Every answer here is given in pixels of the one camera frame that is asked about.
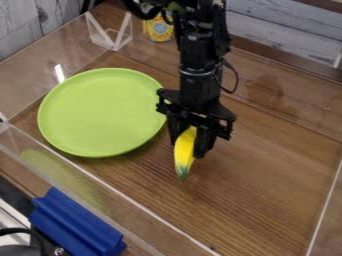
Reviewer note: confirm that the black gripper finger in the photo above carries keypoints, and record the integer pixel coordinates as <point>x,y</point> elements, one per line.
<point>176,127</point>
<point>204,139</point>

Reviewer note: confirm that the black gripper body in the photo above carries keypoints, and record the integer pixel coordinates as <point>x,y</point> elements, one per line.
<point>195,103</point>

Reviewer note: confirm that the yellow toy banana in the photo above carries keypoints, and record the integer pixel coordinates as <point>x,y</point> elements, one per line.
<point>183,152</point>

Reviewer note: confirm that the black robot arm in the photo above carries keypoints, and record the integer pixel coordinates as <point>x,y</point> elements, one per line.
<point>199,27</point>

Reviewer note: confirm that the green plastic plate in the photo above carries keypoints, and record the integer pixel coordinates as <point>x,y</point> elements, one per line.
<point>100,113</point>

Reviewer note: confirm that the yellow labelled tin can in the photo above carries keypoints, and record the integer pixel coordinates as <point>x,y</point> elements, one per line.
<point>156,29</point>

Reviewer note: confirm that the blue plastic clamp block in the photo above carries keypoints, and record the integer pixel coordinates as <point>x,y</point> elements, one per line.
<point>80,232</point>

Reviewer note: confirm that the clear acrylic enclosure wall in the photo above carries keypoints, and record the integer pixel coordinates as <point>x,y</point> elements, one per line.
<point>36,168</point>

